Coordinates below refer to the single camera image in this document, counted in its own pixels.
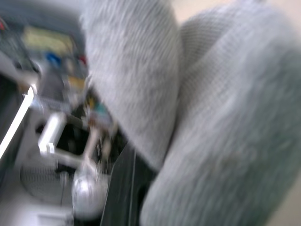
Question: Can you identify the silver round metal knob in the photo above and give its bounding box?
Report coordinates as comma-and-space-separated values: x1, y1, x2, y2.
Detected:
70, 164, 111, 221

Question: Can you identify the grey ankle sock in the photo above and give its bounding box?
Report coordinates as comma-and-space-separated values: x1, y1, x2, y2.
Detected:
79, 0, 184, 171
140, 0, 301, 226

